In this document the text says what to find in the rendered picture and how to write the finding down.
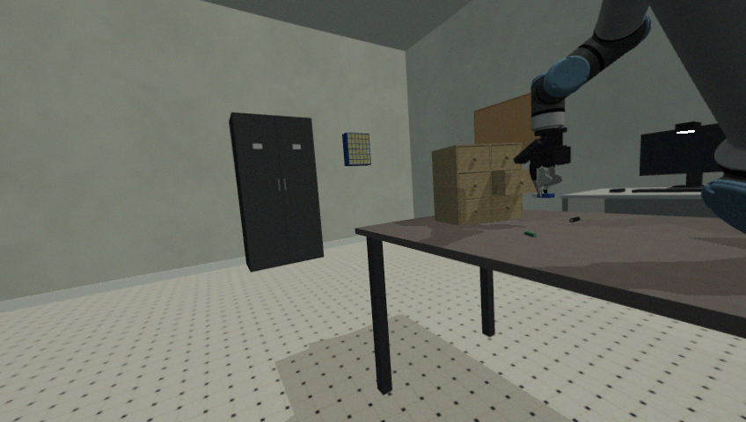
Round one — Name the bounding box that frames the wooden chest of drawers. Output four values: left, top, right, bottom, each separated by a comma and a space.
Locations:
432, 142, 523, 226

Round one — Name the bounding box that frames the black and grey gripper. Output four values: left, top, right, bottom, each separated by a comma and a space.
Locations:
530, 127, 571, 198

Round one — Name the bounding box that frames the wooden drawer front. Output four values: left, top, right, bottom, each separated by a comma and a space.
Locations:
457, 146, 490, 171
458, 172, 490, 198
492, 169, 536, 195
459, 197, 491, 224
491, 145, 521, 170
492, 194, 522, 220

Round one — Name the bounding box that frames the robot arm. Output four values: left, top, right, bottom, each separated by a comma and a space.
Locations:
530, 0, 746, 234

